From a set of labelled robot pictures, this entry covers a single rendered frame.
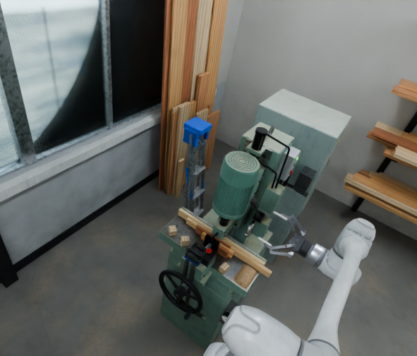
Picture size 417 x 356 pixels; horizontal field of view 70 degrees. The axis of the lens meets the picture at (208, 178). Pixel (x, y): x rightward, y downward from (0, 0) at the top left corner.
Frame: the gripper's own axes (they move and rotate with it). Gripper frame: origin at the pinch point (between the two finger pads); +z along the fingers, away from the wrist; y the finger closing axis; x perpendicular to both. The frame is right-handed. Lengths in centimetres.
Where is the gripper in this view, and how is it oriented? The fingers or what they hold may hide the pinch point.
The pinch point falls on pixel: (267, 225)
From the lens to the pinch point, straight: 140.9
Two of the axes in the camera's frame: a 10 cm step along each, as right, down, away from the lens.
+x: -2.3, -2.8, -9.3
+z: -8.1, -4.7, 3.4
